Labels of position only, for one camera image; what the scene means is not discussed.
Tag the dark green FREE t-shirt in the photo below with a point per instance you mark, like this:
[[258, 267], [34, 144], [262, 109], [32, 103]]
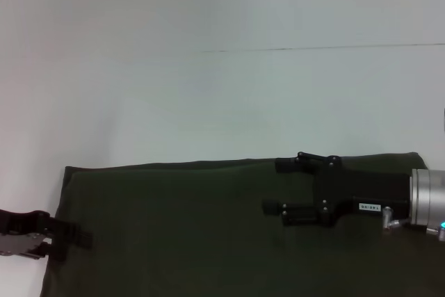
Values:
[[191, 234]]

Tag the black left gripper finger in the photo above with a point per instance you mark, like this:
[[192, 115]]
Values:
[[74, 234], [52, 250]]

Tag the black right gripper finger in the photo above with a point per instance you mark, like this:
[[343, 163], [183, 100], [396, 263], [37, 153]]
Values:
[[290, 165], [288, 211]]

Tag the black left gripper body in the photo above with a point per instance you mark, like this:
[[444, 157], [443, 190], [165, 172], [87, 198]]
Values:
[[15, 234]]

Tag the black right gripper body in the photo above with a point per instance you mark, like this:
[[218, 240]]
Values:
[[358, 189]]

